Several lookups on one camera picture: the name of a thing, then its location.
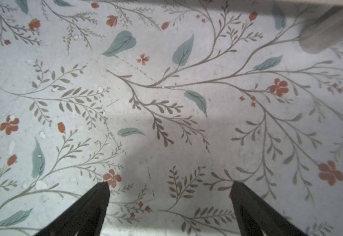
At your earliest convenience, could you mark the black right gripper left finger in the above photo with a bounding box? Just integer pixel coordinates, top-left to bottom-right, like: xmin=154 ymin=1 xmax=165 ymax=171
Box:
xmin=36 ymin=182 xmax=110 ymax=236

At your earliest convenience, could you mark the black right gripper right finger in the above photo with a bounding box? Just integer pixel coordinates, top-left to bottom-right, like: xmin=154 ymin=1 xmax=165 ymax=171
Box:
xmin=230 ymin=182 xmax=306 ymax=236

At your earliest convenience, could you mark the white two-tier shelf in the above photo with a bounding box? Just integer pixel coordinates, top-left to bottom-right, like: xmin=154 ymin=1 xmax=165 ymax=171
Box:
xmin=242 ymin=1 xmax=343 ymax=54

